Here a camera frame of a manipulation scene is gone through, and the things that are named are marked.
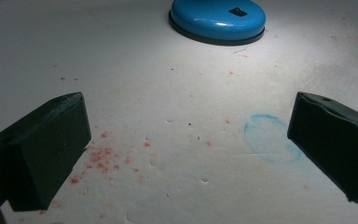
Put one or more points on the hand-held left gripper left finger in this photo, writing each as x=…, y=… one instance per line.
x=40, y=149

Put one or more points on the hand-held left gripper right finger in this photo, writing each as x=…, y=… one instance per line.
x=338, y=140

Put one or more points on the blue round lamp base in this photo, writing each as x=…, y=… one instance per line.
x=217, y=18

